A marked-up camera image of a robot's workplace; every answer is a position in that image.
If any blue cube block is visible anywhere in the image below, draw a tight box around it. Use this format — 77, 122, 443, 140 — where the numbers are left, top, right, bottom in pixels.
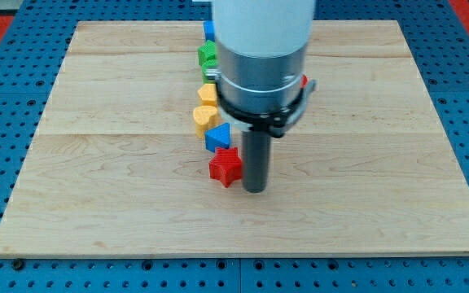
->
203, 20, 215, 42

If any red circle block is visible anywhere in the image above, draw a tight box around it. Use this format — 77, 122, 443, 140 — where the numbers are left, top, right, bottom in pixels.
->
301, 75, 309, 88

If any yellow heart block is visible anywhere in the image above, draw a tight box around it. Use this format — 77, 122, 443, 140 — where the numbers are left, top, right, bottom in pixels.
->
192, 105, 220, 139

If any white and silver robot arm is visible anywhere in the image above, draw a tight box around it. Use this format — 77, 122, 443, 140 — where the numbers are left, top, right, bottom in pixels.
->
212, 0, 315, 138

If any blue triangle block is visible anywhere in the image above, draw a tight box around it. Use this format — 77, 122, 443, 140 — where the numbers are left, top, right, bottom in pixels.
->
205, 123, 230, 152

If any light wooden board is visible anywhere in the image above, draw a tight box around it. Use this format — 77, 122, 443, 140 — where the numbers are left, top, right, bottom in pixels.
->
0, 20, 469, 259

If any red star block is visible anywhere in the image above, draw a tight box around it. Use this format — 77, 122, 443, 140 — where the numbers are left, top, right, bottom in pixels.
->
208, 147, 243, 188

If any green cube block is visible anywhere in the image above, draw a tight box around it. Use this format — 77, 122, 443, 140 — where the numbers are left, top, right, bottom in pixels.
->
197, 40, 217, 66

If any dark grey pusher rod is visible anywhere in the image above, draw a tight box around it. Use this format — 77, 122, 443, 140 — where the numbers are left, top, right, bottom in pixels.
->
242, 131, 271, 193

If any yellow pentagon block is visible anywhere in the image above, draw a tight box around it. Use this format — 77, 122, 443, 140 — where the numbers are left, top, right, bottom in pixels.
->
197, 83, 217, 107

